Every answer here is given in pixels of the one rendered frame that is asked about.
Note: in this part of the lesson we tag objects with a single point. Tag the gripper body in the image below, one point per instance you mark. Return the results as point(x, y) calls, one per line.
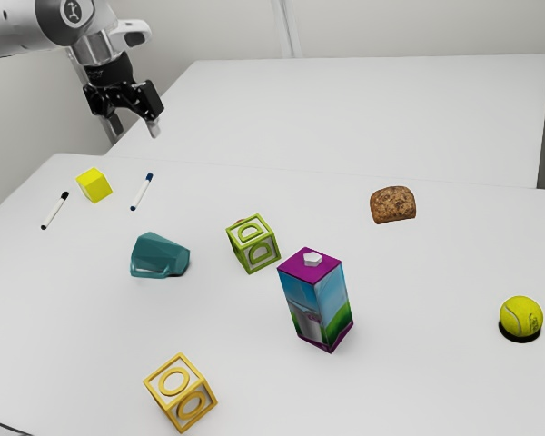
point(111, 93)

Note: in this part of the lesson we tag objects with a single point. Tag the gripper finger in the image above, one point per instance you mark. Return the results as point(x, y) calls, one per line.
point(153, 128)

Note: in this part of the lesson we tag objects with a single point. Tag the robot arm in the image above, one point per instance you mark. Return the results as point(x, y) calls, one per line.
point(36, 22)

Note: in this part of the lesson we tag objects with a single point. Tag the white pen with blue cap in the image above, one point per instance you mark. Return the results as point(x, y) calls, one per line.
point(141, 191)

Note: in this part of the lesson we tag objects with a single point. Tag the yellow cube block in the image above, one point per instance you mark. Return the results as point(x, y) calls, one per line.
point(94, 184)

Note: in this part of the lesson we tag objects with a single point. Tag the teal faceted mug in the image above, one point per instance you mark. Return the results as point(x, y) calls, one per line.
point(156, 256)

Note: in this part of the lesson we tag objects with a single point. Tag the white pen with black cap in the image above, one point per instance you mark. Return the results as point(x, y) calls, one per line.
point(54, 210)

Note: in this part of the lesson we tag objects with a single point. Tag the green letter block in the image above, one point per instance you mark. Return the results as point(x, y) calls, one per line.
point(253, 244)

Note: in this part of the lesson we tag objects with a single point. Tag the milk carton with purple top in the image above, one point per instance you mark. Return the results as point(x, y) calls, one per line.
point(318, 304)

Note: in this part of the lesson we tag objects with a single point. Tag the brown bread slice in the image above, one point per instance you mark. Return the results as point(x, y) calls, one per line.
point(393, 204)

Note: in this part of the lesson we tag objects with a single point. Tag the yellow letter block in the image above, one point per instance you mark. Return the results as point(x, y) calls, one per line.
point(181, 393)

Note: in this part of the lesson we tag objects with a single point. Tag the yellow tennis ball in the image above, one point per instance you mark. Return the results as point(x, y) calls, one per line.
point(521, 316)

